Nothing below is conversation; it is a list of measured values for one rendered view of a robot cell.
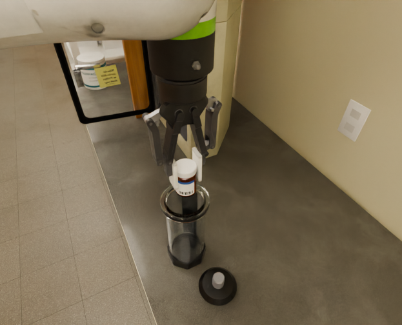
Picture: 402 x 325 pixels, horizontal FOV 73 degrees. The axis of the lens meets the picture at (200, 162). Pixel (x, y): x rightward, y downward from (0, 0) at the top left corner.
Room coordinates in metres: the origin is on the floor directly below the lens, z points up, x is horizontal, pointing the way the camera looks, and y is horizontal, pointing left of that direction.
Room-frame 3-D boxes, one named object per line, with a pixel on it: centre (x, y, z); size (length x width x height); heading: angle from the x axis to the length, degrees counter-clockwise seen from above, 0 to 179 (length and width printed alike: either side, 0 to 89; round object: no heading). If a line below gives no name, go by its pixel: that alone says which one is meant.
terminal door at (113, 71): (0.95, 0.34, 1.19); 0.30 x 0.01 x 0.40; 111
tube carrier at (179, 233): (0.38, 0.03, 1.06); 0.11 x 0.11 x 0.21
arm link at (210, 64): (0.39, 0.03, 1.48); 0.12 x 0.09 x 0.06; 28
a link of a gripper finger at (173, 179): (0.37, 0.05, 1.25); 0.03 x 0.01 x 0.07; 28
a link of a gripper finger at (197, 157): (0.40, 0.01, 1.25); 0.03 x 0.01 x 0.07; 28
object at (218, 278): (0.28, -0.05, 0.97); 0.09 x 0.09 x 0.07
